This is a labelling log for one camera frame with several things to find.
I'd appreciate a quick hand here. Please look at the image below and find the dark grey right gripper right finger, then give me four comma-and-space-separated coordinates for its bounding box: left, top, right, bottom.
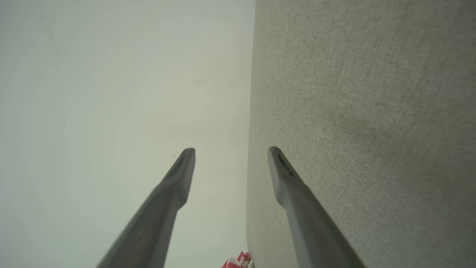
267, 146, 367, 268

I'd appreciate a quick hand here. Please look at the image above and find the red and white jersey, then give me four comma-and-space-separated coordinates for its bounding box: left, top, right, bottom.
222, 252, 255, 268

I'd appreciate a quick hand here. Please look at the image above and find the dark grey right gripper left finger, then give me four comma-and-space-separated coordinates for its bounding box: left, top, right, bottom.
97, 148, 196, 268

